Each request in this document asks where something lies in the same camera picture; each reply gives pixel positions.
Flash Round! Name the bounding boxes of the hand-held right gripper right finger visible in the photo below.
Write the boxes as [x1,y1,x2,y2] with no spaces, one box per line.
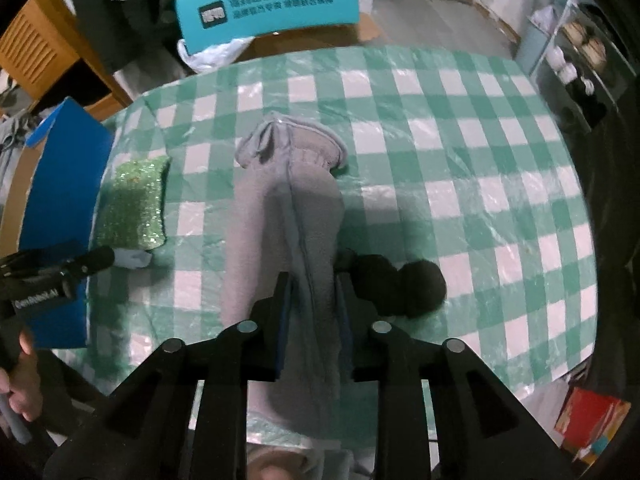
[334,274,576,480]

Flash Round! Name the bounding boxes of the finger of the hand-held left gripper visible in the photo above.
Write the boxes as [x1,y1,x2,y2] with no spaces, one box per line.
[55,245,117,286]

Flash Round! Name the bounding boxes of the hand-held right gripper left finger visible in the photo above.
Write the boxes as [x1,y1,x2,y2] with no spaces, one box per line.
[42,272,296,480]

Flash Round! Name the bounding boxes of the blue cardboard box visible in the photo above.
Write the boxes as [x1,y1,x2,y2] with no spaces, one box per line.
[0,97,115,348]

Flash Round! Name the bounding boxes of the grey sweatpants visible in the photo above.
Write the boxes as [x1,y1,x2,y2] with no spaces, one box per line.
[220,115,351,456]

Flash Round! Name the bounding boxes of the black soft socks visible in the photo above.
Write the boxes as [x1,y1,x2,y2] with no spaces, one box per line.
[336,252,447,321]

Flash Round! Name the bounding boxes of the person's left hand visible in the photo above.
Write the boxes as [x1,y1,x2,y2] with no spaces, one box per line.
[0,332,41,423]

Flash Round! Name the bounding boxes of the light blue cloth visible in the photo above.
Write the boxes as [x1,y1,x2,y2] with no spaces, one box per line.
[107,247,152,268]

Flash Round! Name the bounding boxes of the green sequin pad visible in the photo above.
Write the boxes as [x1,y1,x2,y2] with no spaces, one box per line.
[95,156,172,251]

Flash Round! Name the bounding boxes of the wooden louvred wardrobe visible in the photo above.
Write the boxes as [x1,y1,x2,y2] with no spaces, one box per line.
[0,0,131,121]

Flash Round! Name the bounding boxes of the white plastic bag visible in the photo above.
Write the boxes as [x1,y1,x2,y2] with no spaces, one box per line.
[177,35,256,73]

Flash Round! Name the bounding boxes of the black hanging jacket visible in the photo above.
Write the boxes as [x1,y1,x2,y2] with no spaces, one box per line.
[65,0,176,73]

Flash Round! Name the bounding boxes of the red and yellow box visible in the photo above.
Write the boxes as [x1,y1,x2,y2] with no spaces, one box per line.
[555,387,632,466]

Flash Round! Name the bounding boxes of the brown cardboard box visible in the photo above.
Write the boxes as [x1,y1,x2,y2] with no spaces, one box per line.
[240,12,381,63]

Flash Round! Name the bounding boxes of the teal printed box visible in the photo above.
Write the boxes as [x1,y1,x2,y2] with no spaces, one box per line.
[175,0,361,55]

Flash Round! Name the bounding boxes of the black shoes pair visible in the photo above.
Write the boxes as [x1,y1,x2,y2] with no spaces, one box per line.
[565,77,596,101]

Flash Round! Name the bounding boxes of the white shoes pair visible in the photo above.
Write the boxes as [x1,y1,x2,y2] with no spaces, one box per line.
[545,45,581,83]

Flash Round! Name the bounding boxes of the light blue cabinet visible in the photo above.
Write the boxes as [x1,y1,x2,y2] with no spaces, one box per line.
[515,0,576,78]

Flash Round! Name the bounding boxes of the shoe rack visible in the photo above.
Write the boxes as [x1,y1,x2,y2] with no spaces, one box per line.
[520,0,636,131]

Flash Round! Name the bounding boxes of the brown shoes pair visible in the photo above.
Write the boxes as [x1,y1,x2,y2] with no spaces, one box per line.
[562,22,608,58]

